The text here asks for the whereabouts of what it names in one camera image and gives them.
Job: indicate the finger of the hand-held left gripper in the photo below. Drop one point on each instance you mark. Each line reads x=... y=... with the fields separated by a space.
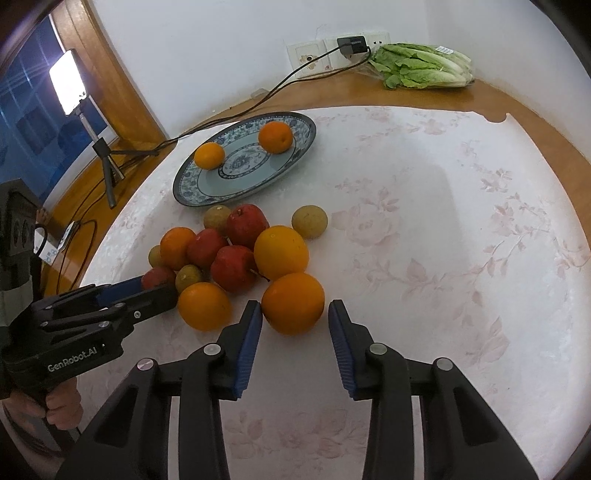
x=122 y=288
x=152 y=302

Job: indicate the black charger plug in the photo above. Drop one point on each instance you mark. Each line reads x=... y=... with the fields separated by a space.
x=352 y=46

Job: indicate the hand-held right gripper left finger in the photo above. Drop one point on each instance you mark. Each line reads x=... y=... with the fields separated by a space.
x=249 y=350

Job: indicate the red apple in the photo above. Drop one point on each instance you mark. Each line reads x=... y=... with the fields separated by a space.
x=158 y=277
x=247 y=225
x=206 y=248
x=234 y=267

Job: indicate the blue patterned ceramic plate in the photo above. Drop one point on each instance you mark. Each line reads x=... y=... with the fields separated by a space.
x=249 y=180

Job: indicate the small grey tripod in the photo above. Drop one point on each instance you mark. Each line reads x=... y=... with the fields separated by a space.
x=102 y=152

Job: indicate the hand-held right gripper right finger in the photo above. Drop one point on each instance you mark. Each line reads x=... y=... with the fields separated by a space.
x=339 y=350

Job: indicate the dark blue window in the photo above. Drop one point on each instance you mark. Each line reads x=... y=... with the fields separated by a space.
x=27 y=115

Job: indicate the small white device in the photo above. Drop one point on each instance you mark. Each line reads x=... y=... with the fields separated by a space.
x=55 y=244

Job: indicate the wooden window frame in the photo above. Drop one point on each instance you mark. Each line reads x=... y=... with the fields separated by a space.
x=120 y=78

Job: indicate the orange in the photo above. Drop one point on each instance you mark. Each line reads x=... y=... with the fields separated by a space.
x=280 y=252
x=204 y=306
x=177 y=247
x=275 y=136
x=293 y=302
x=210 y=155

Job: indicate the white floral tablecloth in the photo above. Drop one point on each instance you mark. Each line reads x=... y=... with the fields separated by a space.
x=438 y=230

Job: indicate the person's left hand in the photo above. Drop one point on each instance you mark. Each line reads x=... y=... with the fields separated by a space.
x=64 y=406

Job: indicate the bright light panel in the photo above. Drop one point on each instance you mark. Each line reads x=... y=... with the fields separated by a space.
x=68 y=83

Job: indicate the bagged romaine lettuce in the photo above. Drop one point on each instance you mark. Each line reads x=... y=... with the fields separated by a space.
x=420 y=67

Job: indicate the small clear plastic piece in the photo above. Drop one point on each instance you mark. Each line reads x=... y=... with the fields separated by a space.
x=259 y=92

